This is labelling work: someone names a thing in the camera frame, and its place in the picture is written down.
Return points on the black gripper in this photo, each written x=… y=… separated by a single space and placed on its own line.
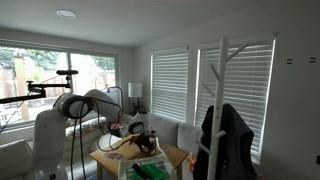
x=146 y=140

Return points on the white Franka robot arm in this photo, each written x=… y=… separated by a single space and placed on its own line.
x=48 y=133

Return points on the wooden table with stickers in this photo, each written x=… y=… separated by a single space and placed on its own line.
x=173 y=155

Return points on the grey sofa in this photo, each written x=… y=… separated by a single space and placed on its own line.
x=166 y=128

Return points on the red plastic item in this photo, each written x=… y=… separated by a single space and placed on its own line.
x=115 y=127

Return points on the orange octopus plush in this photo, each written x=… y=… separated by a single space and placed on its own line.
x=192 y=163

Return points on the white shade floor lamp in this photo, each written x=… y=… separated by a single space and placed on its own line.
x=135 y=90

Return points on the floral patterned couch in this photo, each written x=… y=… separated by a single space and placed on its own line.
x=86 y=126

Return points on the narrow white window blind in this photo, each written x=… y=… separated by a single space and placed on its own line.
x=170 y=86

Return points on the white coat rack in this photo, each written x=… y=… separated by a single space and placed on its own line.
x=218 y=100

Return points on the dark puffer jacket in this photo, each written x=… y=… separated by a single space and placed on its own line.
x=236 y=150

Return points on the wide white window blind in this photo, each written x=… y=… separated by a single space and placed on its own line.
x=253 y=93

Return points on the white armchair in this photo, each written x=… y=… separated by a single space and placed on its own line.
x=13 y=160

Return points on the large glass window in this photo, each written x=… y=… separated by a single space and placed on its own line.
x=20 y=66

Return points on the round ceiling light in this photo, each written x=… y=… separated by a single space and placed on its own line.
x=66 y=13

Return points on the black bar camera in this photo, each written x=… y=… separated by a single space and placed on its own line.
x=66 y=72

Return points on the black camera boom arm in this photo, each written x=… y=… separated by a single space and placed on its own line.
x=36 y=88

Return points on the black wall outlet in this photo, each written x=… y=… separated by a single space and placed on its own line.
x=318 y=160

